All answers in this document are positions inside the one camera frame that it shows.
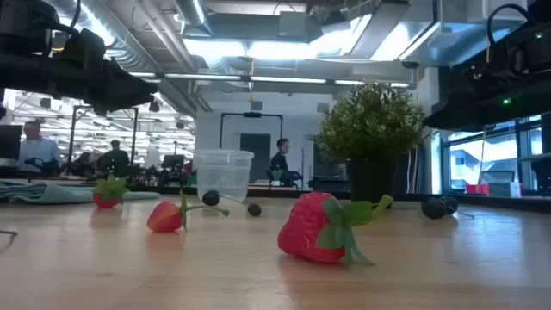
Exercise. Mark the small strawberry leafy crown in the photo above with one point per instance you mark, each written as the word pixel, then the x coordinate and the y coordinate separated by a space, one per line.
pixel 107 200

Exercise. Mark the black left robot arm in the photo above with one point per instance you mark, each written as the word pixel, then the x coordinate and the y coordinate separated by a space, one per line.
pixel 26 26

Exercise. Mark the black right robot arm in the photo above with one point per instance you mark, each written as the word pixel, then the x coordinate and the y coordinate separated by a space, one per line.
pixel 529 51

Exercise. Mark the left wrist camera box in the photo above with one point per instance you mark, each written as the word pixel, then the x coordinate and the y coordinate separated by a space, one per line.
pixel 86 47

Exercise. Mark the small potted plant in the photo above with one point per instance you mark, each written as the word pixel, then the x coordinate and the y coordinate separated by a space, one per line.
pixel 276 174

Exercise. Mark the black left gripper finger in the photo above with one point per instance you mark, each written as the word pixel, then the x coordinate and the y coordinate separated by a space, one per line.
pixel 125 88

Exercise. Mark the linear pendant light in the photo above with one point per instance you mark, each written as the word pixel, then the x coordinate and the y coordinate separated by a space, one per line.
pixel 206 76

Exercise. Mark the person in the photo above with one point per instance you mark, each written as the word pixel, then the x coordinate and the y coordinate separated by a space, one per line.
pixel 39 150
pixel 280 163
pixel 114 161

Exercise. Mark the red box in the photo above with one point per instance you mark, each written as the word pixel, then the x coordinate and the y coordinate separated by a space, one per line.
pixel 478 189

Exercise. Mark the large red strawberry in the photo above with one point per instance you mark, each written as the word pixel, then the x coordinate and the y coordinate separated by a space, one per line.
pixel 305 228

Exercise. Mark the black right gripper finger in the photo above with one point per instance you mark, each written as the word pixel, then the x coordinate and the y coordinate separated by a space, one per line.
pixel 458 107

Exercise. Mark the blackberry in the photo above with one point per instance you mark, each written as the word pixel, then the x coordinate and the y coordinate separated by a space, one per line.
pixel 432 208
pixel 211 198

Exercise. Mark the clear plastic tupperware cup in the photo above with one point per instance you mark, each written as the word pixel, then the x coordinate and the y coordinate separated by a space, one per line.
pixel 224 172

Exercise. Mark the black computer monitor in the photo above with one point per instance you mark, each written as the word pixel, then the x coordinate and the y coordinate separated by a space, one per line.
pixel 10 144

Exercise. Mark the black aluminium table frame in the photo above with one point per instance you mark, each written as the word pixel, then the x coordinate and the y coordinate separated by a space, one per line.
pixel 499 201

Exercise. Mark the black stand frame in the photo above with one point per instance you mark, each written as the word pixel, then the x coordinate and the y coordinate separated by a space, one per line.
pixel 251 115

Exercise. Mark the green potted artificial plant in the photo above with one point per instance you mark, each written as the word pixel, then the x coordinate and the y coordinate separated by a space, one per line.
pixel 370 125

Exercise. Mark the dark blueberry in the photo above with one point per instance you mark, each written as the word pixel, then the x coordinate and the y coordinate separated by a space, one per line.
pixel 254 209

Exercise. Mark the strawberry with long stem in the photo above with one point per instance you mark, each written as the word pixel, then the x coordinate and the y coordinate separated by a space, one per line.
pixel 165 217

